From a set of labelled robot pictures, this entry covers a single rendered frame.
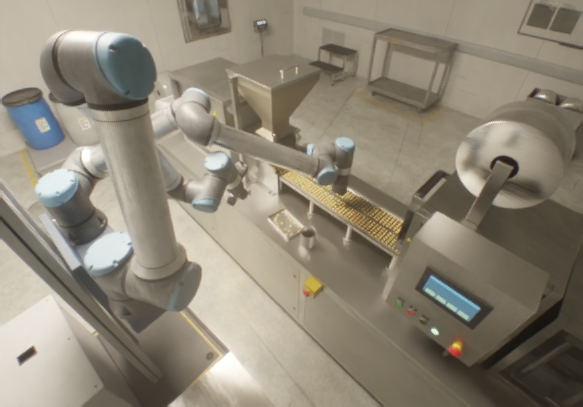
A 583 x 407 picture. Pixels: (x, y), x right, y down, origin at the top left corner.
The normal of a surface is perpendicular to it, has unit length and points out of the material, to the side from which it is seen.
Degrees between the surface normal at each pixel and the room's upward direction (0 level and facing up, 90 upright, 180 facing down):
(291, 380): 0
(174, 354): 0
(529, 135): 90
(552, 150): 90
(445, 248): 0
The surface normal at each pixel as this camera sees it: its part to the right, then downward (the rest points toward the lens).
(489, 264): 0.00, -0.74
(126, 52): 0.96, 0.08
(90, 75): -0.24, 0.55
